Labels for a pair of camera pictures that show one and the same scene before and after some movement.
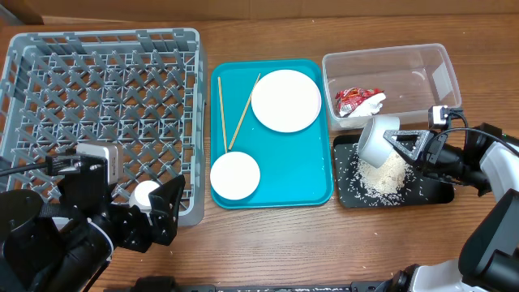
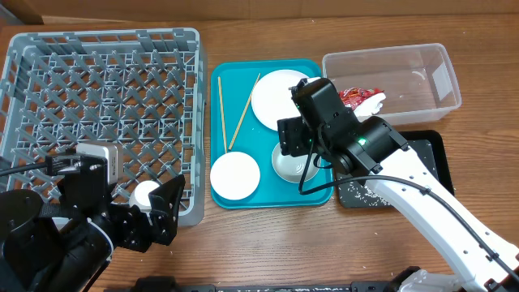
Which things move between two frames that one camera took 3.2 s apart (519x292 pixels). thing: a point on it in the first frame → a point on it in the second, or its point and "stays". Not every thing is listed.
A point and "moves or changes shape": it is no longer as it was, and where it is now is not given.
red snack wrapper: [348, 98] stays
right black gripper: [421, 145] → [289, 136]
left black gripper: [140, 233] stays
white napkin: [371, 105] stays
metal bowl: [373, 147] moves or changes shape
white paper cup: [140, 194] stays
